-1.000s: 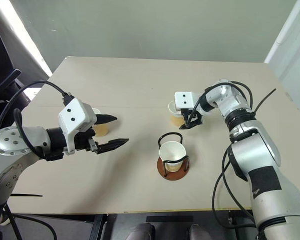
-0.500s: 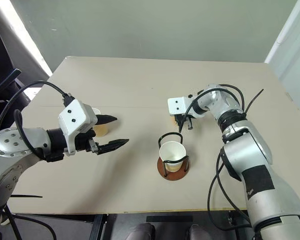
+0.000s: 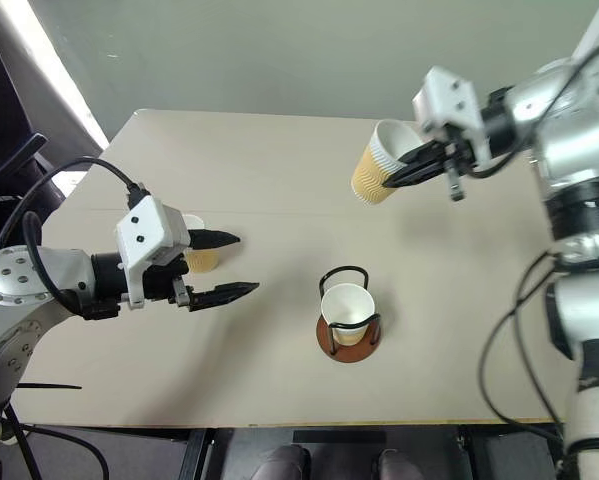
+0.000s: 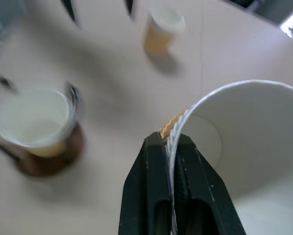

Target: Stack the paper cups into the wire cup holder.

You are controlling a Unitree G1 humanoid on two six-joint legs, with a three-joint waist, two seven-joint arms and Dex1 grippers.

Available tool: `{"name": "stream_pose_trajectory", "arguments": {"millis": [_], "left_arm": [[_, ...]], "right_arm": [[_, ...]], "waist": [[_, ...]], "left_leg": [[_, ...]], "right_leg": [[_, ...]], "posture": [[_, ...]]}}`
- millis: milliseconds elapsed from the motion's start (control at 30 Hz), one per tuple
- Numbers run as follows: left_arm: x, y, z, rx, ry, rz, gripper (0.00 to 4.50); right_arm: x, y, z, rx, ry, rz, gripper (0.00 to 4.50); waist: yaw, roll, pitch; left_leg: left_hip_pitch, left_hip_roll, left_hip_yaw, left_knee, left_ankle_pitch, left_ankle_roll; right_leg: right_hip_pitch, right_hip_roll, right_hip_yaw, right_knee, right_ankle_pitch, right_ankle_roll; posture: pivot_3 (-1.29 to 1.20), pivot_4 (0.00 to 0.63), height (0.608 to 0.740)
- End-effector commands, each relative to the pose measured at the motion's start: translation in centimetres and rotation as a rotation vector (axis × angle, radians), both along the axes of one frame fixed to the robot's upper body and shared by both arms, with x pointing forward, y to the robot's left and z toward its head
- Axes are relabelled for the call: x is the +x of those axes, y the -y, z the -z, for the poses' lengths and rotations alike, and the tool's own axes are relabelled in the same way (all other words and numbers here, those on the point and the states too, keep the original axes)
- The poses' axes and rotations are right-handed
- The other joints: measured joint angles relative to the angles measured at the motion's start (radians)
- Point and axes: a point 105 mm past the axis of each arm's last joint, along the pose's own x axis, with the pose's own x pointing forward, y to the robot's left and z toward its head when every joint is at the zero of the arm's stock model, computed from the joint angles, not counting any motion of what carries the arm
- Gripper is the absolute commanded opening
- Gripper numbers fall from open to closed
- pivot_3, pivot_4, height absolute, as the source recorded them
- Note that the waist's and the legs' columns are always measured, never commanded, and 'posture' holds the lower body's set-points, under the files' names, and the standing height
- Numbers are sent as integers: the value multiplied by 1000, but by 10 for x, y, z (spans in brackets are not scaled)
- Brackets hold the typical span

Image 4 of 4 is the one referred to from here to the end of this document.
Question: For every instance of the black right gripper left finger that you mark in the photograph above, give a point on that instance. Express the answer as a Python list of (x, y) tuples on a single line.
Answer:
[(146, 186)]

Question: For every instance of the white paper cup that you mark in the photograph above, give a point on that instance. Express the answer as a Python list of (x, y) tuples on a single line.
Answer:
[(256, 137)]

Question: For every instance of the dark grey background furniture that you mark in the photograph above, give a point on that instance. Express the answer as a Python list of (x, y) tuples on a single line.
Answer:
[(266, 8)]

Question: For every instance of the ribbed brown paper cup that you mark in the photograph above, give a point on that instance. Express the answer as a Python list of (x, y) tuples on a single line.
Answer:
[(158, 36), (29, 122)]

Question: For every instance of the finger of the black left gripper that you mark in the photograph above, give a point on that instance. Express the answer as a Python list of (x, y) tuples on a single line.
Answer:
[(129, 6), (69, 8)]

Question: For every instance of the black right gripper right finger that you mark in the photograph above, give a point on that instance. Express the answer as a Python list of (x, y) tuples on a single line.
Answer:
[(200, 195)]

